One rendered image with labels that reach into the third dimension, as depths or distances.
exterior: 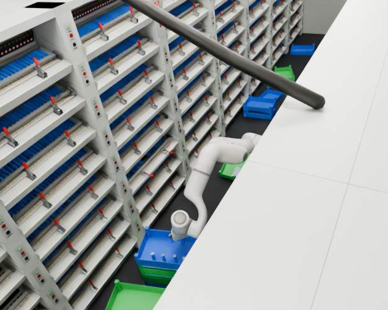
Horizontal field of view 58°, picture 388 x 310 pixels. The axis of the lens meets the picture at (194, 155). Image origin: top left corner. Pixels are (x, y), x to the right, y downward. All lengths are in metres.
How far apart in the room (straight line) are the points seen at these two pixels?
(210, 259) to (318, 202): 0.15
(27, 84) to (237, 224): 1.39
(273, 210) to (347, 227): 0.08
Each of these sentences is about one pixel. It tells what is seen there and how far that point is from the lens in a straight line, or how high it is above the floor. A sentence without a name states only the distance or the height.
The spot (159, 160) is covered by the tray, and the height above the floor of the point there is 0.49.
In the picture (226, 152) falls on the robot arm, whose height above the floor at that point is 0.98.
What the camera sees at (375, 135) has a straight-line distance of 0.59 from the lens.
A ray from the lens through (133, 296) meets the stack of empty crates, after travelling 1.99.
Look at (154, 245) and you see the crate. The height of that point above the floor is 0.48.
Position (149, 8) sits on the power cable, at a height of 1.88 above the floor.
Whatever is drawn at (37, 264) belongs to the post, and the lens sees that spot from 1.98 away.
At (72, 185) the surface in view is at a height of 0.87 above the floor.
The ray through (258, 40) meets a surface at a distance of 4.23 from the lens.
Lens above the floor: 2.06
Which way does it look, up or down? 38 degrees down
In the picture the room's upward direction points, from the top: 9 degrees counter-clockwise
